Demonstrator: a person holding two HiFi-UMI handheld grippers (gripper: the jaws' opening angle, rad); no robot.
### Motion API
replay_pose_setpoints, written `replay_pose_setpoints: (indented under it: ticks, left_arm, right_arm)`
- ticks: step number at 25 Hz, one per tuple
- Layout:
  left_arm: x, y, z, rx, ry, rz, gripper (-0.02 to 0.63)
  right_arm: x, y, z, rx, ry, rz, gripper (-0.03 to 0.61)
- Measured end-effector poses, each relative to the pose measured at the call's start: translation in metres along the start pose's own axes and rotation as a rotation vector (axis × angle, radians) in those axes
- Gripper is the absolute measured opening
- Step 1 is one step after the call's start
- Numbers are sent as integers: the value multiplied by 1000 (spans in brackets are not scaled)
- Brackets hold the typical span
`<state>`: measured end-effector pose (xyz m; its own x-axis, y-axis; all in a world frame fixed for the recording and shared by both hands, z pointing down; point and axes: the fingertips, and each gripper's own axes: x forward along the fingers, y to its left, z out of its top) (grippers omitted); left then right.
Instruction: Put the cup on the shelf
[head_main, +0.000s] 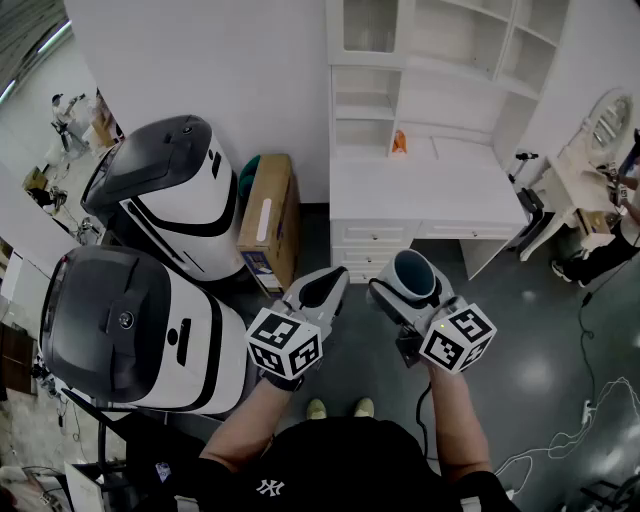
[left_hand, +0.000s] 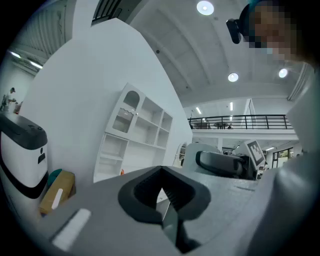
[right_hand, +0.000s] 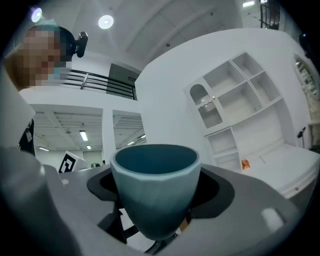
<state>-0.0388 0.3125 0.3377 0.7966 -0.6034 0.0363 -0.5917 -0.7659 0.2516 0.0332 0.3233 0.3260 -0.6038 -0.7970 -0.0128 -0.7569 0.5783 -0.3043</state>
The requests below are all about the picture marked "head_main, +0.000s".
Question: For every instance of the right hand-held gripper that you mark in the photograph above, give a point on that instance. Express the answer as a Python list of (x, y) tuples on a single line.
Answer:
[(457, 337)]

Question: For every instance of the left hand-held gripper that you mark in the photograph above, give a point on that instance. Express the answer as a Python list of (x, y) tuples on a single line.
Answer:
[(280, 340)]

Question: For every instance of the white cup with teal inside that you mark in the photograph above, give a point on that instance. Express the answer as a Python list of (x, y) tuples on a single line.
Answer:
[(414, 275)]

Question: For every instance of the person's left forearm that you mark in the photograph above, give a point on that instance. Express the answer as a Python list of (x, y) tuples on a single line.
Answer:
[(250, 425)]

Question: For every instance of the person's right forearm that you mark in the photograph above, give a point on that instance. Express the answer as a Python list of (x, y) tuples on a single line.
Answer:
[(460, 425)]

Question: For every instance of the white desk with hutch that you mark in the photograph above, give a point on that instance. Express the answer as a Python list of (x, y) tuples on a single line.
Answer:
[(425, 185)]

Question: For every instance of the brown cardboard box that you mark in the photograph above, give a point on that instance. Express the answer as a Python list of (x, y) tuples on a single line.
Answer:
[(270, 210)]

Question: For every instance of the person's left shoe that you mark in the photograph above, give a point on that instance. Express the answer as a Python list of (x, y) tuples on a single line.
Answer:
[(316, 409)]

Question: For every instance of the person's shoe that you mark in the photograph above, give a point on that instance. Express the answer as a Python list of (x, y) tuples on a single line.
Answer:
[(316, 409), (364, 407)]

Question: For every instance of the person's right shoe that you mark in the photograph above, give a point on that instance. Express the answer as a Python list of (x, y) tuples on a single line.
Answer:
[(364, 407)]

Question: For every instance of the green round object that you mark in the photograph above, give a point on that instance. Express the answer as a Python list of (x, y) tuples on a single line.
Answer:
[(247, 172)]

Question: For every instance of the black tripod stand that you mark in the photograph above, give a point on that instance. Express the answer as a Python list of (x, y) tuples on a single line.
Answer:
[(527, 200)]

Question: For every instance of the small orange object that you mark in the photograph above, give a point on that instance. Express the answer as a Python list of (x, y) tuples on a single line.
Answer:
[(399, 142)]

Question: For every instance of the person's black shirt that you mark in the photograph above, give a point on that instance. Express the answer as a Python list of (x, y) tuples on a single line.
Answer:
[(340, 470)]

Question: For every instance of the large white and black robot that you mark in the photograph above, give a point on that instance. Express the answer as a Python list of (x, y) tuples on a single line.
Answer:
[(175, 175), (150, 340)]

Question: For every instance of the white vanity table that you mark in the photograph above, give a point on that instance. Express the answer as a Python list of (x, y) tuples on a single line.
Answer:
[(565, 195)]

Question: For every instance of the white power strip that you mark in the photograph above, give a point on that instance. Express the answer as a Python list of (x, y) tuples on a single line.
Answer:
[(589, 412)]

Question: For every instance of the oval white-framed mirror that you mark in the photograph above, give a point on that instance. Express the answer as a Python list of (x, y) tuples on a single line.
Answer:
[(611, 120)]

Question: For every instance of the ribbed glass cabinet door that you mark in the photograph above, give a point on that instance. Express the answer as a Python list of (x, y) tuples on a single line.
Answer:
[(370, 25)]

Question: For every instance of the black camera box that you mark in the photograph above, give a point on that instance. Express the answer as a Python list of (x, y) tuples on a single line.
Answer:
[(409, 347)]

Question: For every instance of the black metal frame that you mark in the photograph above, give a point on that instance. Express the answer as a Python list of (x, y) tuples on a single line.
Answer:
[(102, 435)]

